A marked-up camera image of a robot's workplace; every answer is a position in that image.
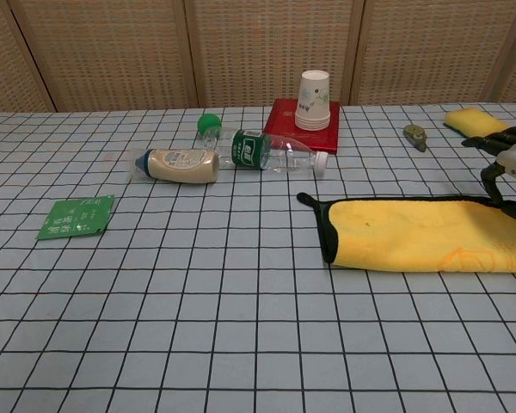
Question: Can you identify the dark grey yellow cloth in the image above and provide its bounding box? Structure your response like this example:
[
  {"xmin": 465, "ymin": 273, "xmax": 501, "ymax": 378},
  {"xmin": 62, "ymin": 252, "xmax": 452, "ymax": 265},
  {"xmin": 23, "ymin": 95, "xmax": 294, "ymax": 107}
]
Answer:
[{"xmin": 296, "ymin": 192, "xmax": 516, "ymax": 275}]

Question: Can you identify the yellow sponge with green pad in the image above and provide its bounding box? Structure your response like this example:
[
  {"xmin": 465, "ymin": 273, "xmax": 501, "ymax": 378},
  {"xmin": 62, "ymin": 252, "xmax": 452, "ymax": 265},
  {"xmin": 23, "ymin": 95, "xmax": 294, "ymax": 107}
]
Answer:
[{"xmin": 443, "ymin": 108, "xmax": 510, "ymax": 140}]

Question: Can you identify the red flat box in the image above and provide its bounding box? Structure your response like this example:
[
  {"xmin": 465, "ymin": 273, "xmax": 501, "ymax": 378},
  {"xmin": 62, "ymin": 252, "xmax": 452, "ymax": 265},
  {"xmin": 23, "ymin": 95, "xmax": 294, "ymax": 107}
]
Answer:
[{"xmin": 263, "ymin": 97, "xmax": 341, "ymax": 155}]

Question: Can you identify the clear green-label water bottle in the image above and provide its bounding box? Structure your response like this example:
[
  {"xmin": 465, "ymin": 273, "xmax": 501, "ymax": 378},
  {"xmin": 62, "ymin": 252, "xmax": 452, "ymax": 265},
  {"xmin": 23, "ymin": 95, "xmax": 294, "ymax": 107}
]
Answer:
[{"xmin": 204, "ymin": 127, "xmax": 329, "ymax": 178}]

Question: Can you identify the green ball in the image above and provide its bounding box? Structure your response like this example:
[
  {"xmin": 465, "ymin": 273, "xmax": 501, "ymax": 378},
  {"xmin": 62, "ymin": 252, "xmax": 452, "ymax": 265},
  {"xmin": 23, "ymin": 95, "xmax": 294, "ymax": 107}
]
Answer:
[{"xmin": 197, "ymin": 113, "xmax": 223, "ymax": 134}]

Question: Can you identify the beige bottle with blue cap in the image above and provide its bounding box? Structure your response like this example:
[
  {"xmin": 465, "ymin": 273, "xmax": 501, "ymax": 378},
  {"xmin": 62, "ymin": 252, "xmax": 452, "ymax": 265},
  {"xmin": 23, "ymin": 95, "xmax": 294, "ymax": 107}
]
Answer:
[{"xmin": 132, "ymin": 147, "xmax": 221, "ymax": 185}]

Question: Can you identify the blue checked tablecloth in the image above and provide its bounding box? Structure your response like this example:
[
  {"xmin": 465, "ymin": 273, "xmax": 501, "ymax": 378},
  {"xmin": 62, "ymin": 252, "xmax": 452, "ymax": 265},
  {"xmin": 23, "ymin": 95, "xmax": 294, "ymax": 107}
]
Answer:
[{"xmin": 0, "ymin": 101, "xmax": 516, "ymax": 413}]

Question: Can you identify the woven wooden folding screen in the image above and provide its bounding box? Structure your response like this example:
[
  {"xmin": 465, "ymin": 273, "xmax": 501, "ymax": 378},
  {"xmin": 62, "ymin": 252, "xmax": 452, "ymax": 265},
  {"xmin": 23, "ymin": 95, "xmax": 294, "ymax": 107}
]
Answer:
[{"xmin": 0, "ymin": 0, "xmax": 516, "ymax": 114}]

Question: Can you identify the green tea packet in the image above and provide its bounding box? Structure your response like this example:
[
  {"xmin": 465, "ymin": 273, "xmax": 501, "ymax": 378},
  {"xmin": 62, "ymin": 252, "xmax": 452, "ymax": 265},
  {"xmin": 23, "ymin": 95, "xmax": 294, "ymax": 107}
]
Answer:
[{"xmin": 34, "ymin": 194, "xmax": 116, "ymax": 241}]

